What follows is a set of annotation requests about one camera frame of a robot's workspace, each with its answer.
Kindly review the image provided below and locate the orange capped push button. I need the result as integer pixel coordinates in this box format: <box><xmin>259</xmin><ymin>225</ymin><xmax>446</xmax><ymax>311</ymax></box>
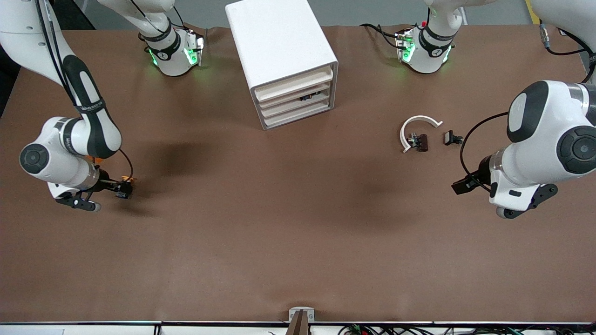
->
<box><xmin>116</xmin><ymin>175</ymin><xmax>136</xmax><ymax>200</ymax></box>

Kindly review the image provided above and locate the brown table cover sheet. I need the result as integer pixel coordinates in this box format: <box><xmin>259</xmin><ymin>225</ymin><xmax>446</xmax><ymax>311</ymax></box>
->
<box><xmin>0</xmin><ymin>24</ymin><xmax>596</xmax><ymax>324</ymax></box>

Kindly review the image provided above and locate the brown bar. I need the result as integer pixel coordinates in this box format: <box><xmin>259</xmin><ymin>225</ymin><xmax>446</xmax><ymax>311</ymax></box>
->
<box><xmin>285</xmin><ymin>310</ymin><xmax>311</xmax><ymax>335</ymax></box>

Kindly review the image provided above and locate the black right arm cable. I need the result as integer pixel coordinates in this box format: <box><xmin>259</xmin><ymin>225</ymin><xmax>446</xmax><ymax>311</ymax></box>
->
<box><xmin>35</xmin><ymin>0</ymin><xmax>135</xmax><ymax>182</ymax></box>

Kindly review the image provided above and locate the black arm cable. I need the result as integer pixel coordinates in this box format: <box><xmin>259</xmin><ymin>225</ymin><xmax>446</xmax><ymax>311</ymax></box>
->
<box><xmin>35</xmin><ymin>0</ymin><xmax>135</xmax><ymax>182</ymax></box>
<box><xmin>460</xmin><ymin>21</ymin><xmax>596</xmax><ymax>192</ymax></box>

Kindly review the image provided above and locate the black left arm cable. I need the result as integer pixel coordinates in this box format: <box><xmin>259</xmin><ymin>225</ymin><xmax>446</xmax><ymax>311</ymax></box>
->
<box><xmin>460</xmin><ymin>21</ymin><xmax>596</xmax><ymax>192</ymax></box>

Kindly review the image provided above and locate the dark brown switch block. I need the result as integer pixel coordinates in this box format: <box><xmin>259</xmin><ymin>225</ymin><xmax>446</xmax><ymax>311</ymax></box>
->
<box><xmin>407</xmin><ymin>133</ymin><xmax>429</xmax><ymax>153</ymax></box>

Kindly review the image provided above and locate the white curved plastic bracket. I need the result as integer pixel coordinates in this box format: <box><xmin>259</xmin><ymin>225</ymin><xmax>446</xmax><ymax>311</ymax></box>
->
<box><xmin>400</xmin><ymin>115</ymin><xmax>443</xmax><ymax>154</ymax></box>

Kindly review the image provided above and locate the cable bundle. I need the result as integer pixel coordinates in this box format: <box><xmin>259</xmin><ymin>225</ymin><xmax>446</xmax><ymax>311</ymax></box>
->
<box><xmin>338</xmin><ymin>324</ymin><xmax>596</xmax><ymax>335</ymax></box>

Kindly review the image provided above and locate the black base cable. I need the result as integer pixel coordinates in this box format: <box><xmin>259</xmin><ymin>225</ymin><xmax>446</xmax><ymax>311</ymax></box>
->
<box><xmin>361</xmin><ymin>23</ymin><xmax>401</xmax><ymax>49</ymax></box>

